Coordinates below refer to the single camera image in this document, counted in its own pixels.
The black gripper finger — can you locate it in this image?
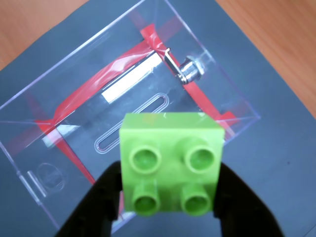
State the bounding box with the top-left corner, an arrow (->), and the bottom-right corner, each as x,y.
54,160 -> 124,237
213,160 -> 284,237

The green lego block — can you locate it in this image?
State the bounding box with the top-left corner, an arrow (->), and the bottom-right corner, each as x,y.
118,112 -> 225,218

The transparent plastic box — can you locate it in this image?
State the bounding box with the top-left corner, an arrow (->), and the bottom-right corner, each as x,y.
0,0 -> 262,234

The silver box lock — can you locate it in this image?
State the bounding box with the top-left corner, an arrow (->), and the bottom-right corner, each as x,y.
164,48 -> 207,85

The grey mat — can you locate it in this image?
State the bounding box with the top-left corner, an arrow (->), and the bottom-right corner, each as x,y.
0,0 -> 316,237

